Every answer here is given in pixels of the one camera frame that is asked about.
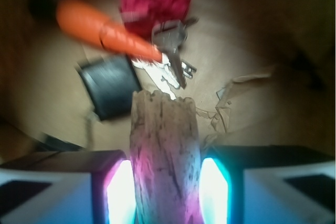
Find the weathered wood chip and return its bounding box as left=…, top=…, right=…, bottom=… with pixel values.
left=130, top=90, right=203, bottom=223

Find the brown paper bag bin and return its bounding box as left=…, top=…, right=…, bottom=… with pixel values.
left=1, top=0, right=335, bottom=162

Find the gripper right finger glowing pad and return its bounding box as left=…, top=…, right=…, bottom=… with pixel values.
left=199, top=145, right=335, bottom=223

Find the silver key bunch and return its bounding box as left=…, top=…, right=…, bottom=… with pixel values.
left=132, top=17, right=198, bottom=100

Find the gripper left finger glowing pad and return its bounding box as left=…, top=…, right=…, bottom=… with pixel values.
left=1, top=150, right=136, bottom=223

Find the orange plastic carrot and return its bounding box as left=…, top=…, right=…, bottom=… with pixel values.
left=56, top=0, right=163, bottom=63

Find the black square box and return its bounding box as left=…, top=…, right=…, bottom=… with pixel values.
left=77, top=55, right=142, bottom=121

